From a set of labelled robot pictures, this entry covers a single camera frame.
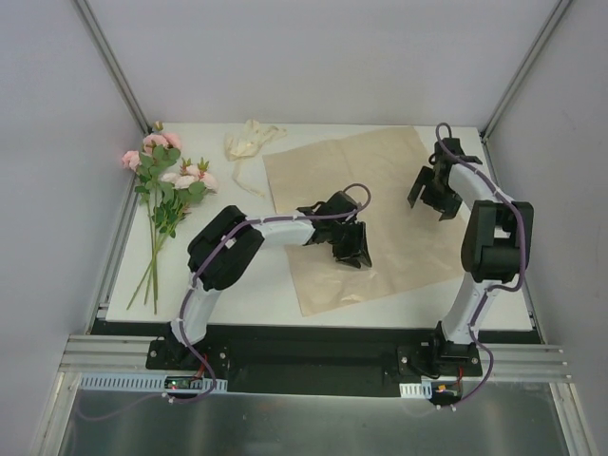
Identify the kraft wrapping paper sheet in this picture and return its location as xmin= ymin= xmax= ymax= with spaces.
xmin=263 ymin=126 xmax=466 ymax=316

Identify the pink fake flower stem three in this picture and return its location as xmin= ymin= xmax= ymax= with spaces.
xmin=127 ymin=157 xmax=212 ymax=314

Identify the pink fake flower stem one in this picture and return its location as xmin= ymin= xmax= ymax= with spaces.
xmin=140 ymin=123 xmax=181 ymax=284

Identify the pink fake flower stem four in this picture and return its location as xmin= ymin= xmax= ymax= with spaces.
xmin=156 ymin=159 xmax=219 ymax=238

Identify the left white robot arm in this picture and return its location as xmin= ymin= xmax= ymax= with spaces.
xmin=166 ymin=190 xmax=372 ymax=370

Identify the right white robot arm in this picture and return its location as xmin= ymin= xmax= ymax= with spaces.
xmin=408 ymin=135 xmax=534 ymax=376

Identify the cream ribbon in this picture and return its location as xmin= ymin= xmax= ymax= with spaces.
xmin=223 ymin=119 xmax=287 ymax=199

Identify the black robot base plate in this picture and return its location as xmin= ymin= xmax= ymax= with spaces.
xmin=145 ymin=325 xmax=483 ymax=397

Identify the right white cable duct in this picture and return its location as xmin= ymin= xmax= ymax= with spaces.
xmin=399 ymin=382 xmax=432 ymax=400

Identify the white cable duct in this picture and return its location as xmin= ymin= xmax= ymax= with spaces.
xmin=80 ymin=373 xmax=228 ymax=394
xmin=399 ymin=382 xmax=432 ymax=400

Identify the right aluminium frame post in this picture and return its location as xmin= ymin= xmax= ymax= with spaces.
xmin=480 ymin=0 xmax=574 ymax=143

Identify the aluminium frame post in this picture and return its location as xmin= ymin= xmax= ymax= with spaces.
xmin=480 ymin=0 xmax=574 ymax=143
xmin=71 ymin=0 xmax=151 ymax=134

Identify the left white cable duct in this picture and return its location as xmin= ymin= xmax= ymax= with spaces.
xmin=80 ymin=373 xmax=228 ymax=394

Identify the left aluminium frame post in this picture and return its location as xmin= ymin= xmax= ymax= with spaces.
xmin=71 ymin=0 xmax=151 ymax=134

